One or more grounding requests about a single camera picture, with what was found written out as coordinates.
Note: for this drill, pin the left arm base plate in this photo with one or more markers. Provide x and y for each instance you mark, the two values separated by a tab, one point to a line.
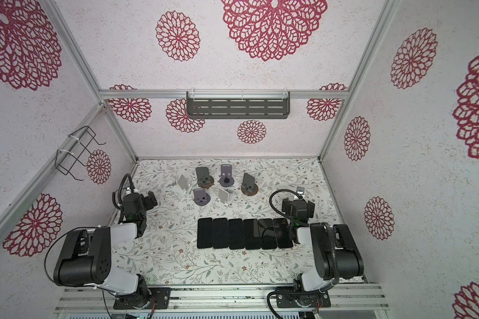
157	298

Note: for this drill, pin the aluminium front rail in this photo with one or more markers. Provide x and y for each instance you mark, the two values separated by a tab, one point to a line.
224	298

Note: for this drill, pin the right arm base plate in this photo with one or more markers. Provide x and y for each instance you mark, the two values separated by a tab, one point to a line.
284	299

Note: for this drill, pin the black phone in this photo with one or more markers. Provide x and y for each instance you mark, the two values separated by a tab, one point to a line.
236	234
220	238
251	234
267	234
204	234
282	233

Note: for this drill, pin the wooden round stand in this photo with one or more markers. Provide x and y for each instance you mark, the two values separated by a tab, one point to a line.
249	186
204	179

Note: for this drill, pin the wooden round stand back right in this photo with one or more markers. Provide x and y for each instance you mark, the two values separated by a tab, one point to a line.
249	186

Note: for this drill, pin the wooden round stand back left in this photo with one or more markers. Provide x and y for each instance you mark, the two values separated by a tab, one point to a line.
204	179

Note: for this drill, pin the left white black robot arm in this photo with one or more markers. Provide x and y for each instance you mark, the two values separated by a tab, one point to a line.
85	259

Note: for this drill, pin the grey round stand front left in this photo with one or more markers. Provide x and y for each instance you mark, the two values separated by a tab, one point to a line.
201	197

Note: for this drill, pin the grey round stand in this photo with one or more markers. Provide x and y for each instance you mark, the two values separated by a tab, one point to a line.
201	197
226	177

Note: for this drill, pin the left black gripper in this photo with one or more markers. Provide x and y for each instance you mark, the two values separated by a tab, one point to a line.
149	203

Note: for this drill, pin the black wire wall rack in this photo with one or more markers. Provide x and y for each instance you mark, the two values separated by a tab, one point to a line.
68	157

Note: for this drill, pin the white stand front right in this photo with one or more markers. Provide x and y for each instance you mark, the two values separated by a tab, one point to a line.
226	197

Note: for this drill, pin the grey slotted wall shelf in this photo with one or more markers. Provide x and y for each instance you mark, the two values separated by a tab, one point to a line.
238	106

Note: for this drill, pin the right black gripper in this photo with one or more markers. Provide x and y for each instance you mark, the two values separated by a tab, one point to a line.
288	207

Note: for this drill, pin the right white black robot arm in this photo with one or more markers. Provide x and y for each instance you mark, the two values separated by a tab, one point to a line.
335	253

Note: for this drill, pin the grey round stand back centre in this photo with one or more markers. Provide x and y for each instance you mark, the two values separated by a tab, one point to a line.
226	177

